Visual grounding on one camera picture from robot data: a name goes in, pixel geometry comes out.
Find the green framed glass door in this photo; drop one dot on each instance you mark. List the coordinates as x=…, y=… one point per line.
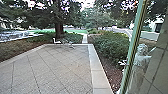
x=133, y=50

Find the green shrub bed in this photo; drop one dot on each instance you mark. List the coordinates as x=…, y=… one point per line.
x=111, y=45

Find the small outdoor chair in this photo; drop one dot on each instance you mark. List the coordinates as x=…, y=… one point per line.
x=56, y=41

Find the large tree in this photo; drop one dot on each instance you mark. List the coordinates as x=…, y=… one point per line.
x=59, y=20

